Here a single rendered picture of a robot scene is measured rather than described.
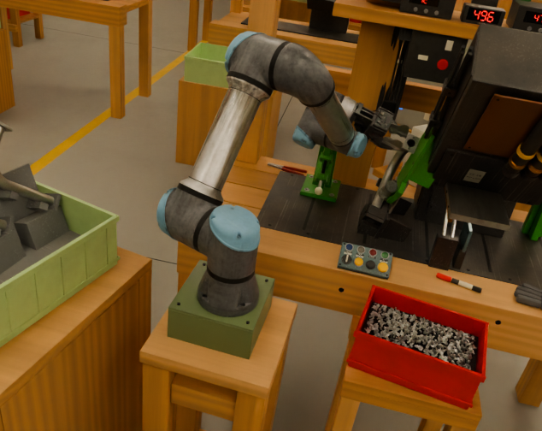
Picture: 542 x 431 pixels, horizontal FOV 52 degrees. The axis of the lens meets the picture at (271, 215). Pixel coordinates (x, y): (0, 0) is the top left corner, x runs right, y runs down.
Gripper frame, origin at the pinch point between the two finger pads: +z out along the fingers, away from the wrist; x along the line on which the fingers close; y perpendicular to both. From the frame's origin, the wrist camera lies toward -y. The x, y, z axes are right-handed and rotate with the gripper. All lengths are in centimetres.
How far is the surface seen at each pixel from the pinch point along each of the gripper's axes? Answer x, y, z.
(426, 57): 27.4, 3.8, -6.4
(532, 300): -31, 11, 48
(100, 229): -65, 2, -69
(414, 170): -9.2, 5.2, 3.9
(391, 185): -14.5, -0.4, 0.8
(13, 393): -109, 20, -64
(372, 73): 24.5, -14.1, -18.1
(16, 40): 105, -413, -347
